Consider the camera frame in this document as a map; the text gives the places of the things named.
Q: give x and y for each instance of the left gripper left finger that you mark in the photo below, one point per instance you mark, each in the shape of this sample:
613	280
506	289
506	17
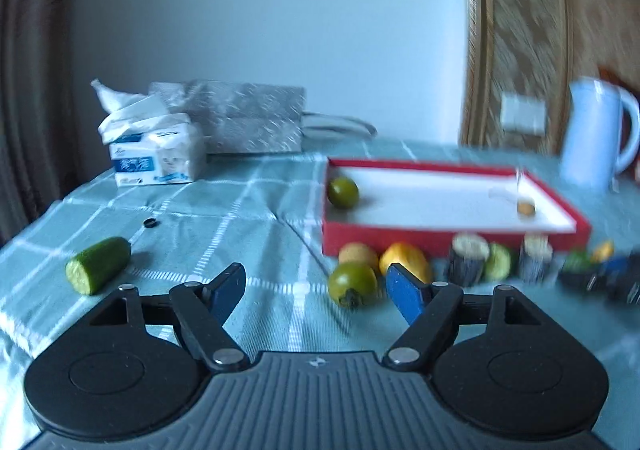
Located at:
200	311

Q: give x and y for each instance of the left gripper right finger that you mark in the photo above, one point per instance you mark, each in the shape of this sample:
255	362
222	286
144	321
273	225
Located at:
431	313

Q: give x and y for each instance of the yellow jackfruit piece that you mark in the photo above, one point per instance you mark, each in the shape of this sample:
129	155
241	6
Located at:
603	252
412	258

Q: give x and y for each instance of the green cucumber chunk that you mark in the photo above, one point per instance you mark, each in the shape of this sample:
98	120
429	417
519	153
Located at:
577	262

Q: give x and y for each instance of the dark sugarcane chunk bitten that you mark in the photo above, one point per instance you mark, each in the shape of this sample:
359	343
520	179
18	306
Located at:
467	258

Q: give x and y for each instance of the small green cucumber slice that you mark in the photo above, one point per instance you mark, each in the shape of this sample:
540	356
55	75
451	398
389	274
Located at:
499	263

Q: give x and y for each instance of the green tomato with calyx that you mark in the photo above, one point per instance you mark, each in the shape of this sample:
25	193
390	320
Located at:
351	284

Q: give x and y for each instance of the dark sugarcane chunk whole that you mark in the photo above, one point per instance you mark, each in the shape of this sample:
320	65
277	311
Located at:
535	258

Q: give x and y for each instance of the brown longan without stem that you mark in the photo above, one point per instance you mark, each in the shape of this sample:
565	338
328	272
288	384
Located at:
361	253

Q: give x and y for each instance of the brown longan with stem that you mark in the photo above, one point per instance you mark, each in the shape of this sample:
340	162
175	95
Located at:
525	206

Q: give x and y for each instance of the green tomato round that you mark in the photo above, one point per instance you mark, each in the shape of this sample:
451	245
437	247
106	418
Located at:
343	193

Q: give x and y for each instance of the small black cap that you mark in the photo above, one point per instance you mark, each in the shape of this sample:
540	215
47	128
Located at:
150	223

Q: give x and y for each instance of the red shallow cardboard tray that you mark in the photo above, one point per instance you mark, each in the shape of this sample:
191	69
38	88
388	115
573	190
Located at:
427	204

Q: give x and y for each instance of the cucumber end piece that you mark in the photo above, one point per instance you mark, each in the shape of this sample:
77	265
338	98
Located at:
93	268

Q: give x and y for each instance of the light blue electric kettle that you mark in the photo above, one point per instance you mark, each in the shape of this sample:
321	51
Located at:
602	135

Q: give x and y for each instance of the white tissue pack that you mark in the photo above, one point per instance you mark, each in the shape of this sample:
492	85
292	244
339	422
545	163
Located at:
148	144

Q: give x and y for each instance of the grey patterned gift bag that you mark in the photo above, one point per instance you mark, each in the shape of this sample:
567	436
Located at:
246	118

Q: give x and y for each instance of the brown patterned curtain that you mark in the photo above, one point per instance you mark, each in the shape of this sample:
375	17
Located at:
39	143

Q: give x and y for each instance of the white wall switch panel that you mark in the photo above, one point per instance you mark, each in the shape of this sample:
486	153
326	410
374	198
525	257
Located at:
524	114

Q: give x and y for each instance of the gold ornate wall frame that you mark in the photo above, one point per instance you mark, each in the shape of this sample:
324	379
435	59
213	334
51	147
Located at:
535	48

